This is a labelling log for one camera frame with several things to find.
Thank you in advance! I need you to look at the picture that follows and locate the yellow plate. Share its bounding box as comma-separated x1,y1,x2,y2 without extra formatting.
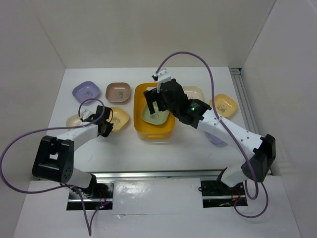
107,107,129,132
214,94,238,118

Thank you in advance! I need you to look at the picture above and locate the cream plate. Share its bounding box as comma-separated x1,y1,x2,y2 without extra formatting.
183,86,204,101
66,113,83,127

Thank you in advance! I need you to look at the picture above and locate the green plate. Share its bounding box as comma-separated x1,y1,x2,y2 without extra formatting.
141,103,169,125

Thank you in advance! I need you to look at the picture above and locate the brown plate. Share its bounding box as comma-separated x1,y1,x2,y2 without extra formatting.
105,82,131,104

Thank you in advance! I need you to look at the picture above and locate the lavender plate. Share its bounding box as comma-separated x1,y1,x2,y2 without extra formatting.
206,132,227,146
72,81,100,103

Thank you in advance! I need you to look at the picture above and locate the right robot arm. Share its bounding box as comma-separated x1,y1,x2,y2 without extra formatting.
144,79,276,194

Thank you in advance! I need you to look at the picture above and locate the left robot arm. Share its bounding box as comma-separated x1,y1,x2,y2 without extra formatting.
32,106,113,198

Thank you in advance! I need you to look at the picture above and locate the yellow plastic bin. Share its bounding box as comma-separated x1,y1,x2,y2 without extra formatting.
133,83,175,140

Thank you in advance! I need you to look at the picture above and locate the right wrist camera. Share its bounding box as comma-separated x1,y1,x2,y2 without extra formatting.
152,68,172,88

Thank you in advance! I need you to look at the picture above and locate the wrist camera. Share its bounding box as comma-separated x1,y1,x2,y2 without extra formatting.
79,109,93,121
152,68,172,88

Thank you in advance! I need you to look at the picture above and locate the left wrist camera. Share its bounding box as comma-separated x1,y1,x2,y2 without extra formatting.
79,109,93,121

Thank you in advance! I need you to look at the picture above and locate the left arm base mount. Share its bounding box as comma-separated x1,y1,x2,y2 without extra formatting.
66,181,114,211

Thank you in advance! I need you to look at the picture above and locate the aluminium rail right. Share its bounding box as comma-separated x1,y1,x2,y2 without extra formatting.
229,67,275,176

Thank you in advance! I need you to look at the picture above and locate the aluminium rail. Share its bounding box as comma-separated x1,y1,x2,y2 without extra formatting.
93,170,222,179
229,67,275,176

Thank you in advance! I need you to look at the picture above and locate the aluminium rail front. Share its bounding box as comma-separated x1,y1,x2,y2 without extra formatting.
93,170,222,179

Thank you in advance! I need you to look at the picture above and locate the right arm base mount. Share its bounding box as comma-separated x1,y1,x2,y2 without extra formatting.
198,180,248,208

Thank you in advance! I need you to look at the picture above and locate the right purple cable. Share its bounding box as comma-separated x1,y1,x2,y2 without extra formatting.
156,51,269,218

